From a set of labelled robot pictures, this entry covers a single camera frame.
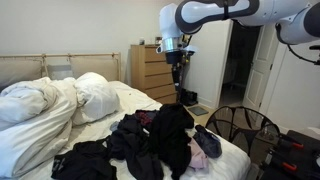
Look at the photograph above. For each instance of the black clamp orange handles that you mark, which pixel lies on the black clamp orange handles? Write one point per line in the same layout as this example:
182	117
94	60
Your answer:
295	162

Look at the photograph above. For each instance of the wooden bed headboard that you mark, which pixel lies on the wooden bed headboard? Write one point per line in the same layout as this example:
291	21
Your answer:
15	68

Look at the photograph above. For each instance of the black mesh laundry basket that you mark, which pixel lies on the black mesh laundry basket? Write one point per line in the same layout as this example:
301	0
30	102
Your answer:
246	128

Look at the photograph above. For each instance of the white door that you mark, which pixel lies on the white door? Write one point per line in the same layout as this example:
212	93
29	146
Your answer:
260	67

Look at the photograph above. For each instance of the black bag on floor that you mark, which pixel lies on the black bag on floor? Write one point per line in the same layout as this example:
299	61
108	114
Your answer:
188	98

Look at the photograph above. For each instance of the red black plaid garment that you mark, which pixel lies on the red black plaid garment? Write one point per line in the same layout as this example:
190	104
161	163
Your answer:
146	117

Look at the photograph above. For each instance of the white pillow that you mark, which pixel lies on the white pillow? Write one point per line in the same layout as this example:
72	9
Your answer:
96	98

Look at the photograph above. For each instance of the white rumpled duvet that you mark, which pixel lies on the white rumpled duvet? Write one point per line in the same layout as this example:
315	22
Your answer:
35	123

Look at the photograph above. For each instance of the black garment middle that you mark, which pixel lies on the black garment middle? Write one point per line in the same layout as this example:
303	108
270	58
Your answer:
130	143

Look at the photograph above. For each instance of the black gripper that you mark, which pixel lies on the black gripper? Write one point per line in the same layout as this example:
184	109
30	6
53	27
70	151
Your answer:
178	60

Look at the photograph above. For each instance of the wooden chest of drawers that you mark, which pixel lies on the wooden chest of drawers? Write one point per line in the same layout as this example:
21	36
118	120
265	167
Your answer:
151	74

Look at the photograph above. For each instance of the pink garment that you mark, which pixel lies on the pink garment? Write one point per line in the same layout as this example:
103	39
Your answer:
199	159

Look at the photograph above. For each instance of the grey floor scale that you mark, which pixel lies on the grey floor scale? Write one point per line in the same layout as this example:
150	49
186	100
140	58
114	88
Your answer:
197	110

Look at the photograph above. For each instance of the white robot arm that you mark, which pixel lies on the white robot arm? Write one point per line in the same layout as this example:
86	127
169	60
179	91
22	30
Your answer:
296	22

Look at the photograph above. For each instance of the black garment front left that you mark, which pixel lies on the black garment front left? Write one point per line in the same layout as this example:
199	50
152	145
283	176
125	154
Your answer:
86	161

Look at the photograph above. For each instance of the dark blue garment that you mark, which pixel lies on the dark blue garment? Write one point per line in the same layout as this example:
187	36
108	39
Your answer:
208	142

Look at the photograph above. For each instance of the black sweater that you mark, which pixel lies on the black sweater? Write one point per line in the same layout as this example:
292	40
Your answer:
169	140

